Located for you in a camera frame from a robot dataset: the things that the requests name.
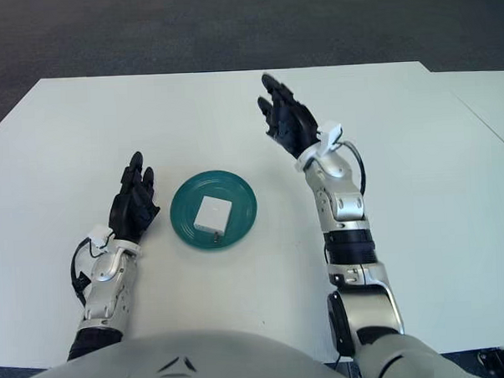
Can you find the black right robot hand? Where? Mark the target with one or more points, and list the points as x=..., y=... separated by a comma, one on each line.
x=295, y=122

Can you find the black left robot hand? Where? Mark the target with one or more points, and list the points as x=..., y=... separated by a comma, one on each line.
x=129, y=209

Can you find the white charger block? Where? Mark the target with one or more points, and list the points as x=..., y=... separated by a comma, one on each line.
x=213, y=213

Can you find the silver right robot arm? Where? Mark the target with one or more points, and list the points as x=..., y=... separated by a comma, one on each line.
x=350, y=243

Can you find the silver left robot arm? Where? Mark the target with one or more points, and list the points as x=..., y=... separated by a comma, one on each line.
x=107, y=275

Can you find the teal round plate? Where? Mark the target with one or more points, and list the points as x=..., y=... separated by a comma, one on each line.
x=236, y=217

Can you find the grey robot torso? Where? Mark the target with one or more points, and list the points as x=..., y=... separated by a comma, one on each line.
x=168, y=368

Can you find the black metal table foot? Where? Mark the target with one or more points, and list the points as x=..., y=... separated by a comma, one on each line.
x=496, y=362

